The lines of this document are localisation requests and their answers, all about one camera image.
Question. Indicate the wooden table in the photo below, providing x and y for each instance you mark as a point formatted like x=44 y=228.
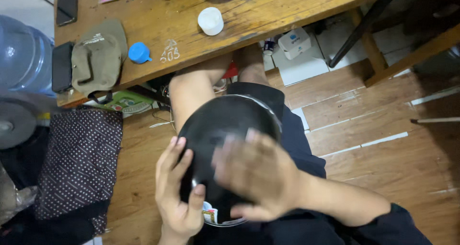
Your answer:
x=251 y=15

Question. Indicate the person's left hand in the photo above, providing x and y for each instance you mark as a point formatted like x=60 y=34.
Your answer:
x=172 y=202

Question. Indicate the black metal rod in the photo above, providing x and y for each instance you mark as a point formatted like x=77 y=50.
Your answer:
x=359 y=33

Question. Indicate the clear plastic bag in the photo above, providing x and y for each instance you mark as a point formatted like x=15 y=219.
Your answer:
x=14 y=198

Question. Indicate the olive green cap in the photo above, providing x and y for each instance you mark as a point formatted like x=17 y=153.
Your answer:
x=100 y=58

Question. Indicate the black round bowl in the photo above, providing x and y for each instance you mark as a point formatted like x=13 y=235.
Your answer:
x=222 y=122

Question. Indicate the blue bottle cap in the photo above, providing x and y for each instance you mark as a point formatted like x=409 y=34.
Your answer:
x=138 y=53

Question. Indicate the white cardboard box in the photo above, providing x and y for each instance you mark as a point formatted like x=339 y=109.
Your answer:
x=294 y=43

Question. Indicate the long black phone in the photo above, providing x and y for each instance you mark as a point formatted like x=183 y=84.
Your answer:
x=67 y=4

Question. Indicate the green printed box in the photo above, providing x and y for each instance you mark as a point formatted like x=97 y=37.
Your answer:
x=129 y=101

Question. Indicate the person's right leg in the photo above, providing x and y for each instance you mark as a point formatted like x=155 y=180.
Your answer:
x=253 y=65

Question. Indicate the dotted dark cloth bag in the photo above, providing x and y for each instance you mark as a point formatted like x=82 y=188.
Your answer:
x=79 y=162

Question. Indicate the person's left leg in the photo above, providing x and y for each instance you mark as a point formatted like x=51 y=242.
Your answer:
x=194 y=90

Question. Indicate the person's right hand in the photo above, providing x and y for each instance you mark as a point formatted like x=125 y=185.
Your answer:
x=266 y=180

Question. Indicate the red item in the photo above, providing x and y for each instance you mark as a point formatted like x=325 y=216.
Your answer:
x=231 y=71

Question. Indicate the white round jar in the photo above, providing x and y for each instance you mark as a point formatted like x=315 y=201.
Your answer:
x=210 y=21

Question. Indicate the small dark bottle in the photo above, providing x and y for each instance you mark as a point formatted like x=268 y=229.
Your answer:
x=268 y=46

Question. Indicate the grey fan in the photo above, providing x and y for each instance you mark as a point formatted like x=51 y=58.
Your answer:
x=14 y=121

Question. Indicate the person's leg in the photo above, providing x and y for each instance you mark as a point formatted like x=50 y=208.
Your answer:
x=253 y=65
x=194 y=90

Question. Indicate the thin pale stick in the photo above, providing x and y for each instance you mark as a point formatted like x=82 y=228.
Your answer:
x=436 y=120

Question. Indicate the blue water jug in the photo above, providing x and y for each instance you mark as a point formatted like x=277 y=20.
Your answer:
x=23 y=54

